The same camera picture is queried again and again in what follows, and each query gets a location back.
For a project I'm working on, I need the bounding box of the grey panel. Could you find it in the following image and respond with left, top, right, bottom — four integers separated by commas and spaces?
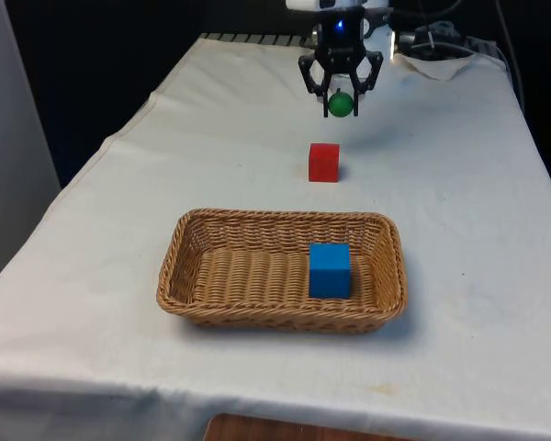
0, 0, 62, 295

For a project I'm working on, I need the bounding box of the red cube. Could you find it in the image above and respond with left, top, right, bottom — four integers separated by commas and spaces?
308, 142, 341, 183

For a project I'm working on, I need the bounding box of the wicker basket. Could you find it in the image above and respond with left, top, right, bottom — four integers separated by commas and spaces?
155, 207, 409, 334

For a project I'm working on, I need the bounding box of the black cabinet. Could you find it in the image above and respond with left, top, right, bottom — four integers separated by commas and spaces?
4, 0, 203, 189

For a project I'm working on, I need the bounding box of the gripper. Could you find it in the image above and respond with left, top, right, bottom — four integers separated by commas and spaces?
297, 8, 385, 119

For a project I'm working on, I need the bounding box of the blue cube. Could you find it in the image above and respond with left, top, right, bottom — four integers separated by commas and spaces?
308, 242, 353, 299

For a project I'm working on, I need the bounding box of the green ball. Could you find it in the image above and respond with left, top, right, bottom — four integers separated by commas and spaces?
327, 91, 354, 118

